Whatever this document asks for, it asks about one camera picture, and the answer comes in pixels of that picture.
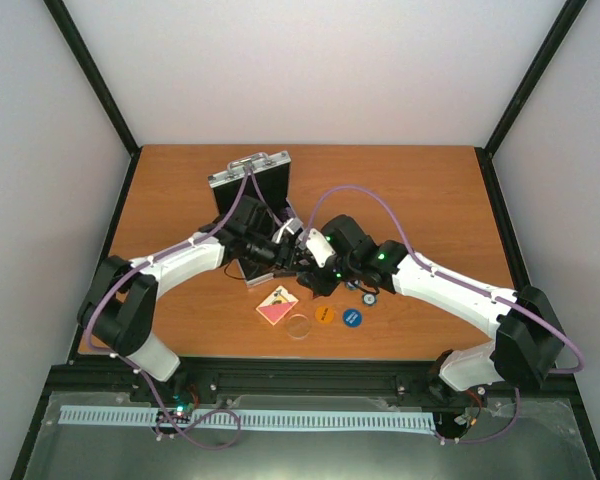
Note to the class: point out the black aluminium frame rail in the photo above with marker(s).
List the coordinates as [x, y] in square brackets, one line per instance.
[400, 383]

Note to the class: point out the clear round dealer button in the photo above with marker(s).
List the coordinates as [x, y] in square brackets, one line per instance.
[298, 326]

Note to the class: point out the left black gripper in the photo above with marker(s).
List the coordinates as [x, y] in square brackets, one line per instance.
[285, 256]

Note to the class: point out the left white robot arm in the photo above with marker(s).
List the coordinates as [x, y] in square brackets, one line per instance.
[118, 310]

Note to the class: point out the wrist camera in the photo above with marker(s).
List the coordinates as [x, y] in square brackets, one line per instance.
[319, 247]
[288, 229]

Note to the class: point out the blue small blind button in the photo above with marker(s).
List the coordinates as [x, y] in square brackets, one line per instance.
[352, 318]

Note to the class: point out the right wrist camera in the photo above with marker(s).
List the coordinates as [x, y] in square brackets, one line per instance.
[319, 247]

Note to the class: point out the pink yellow card deck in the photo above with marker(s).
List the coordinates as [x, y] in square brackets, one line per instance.
[277, 305]

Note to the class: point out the aluminium poker case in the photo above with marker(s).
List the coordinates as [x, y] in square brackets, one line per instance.
[251, 197]

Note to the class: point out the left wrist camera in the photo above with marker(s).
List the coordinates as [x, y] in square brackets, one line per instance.
[288, 229]

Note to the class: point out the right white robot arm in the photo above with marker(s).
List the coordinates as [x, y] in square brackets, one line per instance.
[524, 334]

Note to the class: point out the orange big blind button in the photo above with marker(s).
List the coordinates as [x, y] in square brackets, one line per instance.
[324, 315]

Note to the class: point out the light blue cable duct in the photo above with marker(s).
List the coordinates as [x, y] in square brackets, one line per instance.
[251, 420]

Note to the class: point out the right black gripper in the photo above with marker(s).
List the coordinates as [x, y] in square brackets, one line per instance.
[318, 284]

